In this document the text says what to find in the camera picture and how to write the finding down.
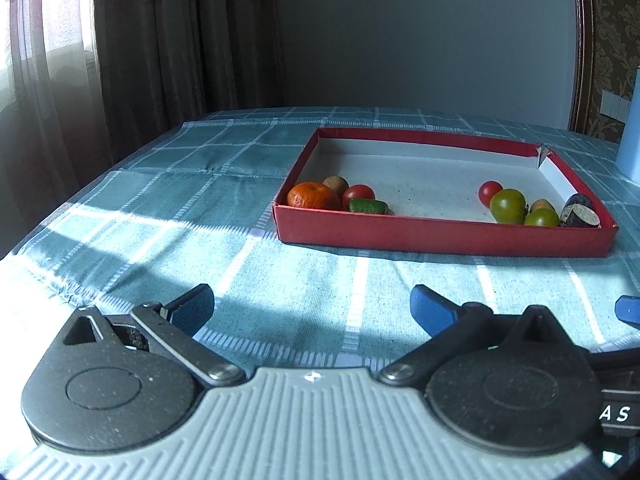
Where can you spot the orange mandarin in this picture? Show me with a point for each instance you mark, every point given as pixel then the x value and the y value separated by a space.
pixel 312 195

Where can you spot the brown curtain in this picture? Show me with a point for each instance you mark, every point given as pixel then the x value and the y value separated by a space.
pixel 185 50

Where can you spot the white wall switches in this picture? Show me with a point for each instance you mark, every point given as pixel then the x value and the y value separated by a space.
pixel 616 105

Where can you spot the small green tomato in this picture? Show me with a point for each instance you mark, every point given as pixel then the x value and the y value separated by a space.
pixel 541 218

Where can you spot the dark wooden frame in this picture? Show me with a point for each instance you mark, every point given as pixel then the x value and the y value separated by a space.
pixel 580 45

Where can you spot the teal checked tablecloth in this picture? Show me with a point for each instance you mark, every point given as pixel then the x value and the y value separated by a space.
pixel 200 240

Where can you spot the tan longan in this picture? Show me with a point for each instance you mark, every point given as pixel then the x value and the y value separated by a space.
pixel 542 205

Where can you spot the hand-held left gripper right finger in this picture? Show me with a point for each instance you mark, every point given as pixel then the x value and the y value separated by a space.
pixel 431 307

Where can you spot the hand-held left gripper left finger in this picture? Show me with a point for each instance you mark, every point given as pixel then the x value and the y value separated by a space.
pixel 192 306

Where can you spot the red cherry tomato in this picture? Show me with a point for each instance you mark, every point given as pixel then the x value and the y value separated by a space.
pixel 490 192
pixel 358 194

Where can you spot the sheer white curtain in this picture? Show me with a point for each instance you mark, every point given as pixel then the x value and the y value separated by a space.
pixel 45 85

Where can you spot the large green tomato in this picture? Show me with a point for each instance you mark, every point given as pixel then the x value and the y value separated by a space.
pixel 509 206

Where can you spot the green cucumber piece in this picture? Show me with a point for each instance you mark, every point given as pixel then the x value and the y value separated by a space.
pixel 369 206

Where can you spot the red cardboard box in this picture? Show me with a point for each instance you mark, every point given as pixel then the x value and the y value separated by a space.
pixel 425 235

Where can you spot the small tan potato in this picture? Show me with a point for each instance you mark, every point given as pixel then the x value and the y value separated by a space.
pixel 335 184

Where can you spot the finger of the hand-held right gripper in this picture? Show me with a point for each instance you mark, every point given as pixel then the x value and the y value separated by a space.
pixel 627 308

